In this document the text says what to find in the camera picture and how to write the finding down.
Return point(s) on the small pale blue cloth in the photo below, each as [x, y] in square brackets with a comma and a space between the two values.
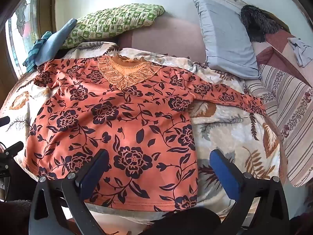
[300, 51]

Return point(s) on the grey folded cloth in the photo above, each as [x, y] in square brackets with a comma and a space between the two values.
[225, 39]

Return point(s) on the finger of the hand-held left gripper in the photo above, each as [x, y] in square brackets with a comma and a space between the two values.
[14, 147]
[5, 120]

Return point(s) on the light blue garment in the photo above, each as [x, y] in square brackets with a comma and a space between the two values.
[52, 44]

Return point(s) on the green patterned pillow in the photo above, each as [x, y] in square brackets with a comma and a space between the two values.
[110, 22]

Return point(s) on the orange floral shirt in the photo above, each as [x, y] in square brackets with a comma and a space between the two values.
[110, 127]

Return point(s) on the mauve bed sheet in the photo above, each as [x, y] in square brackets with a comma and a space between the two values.
[166, 39]

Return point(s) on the dark furry item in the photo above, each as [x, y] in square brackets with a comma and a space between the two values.
[259, 22]

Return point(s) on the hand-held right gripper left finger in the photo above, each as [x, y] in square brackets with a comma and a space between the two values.
[97, 166]

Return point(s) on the striped floral bed sheet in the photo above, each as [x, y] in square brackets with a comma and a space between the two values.
[293, 110]

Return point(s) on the teal striped cloth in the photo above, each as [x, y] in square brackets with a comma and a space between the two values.
[34, 51]

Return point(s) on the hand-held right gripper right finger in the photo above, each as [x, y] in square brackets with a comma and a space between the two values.
[225, 173]

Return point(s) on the pink patchwork quilt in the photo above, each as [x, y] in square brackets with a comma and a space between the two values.
[276, 51]

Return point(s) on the leaf print fleece blanket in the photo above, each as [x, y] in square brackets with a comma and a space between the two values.
[227, 132]

